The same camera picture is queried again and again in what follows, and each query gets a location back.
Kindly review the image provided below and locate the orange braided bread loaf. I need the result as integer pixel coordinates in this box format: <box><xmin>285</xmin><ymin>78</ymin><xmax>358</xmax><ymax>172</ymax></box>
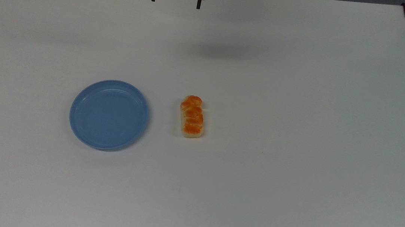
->
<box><xmin>177</xmin><ymin>94</ymin><xmax>208</xmax><ymax>140</ymax></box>

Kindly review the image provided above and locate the blue round plastic plate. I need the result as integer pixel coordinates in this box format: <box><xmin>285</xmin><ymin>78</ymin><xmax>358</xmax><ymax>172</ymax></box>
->
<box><xmin>66</xmin><ymin>76</ymin><xmax>152</xmax><ymax>156</ymax></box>

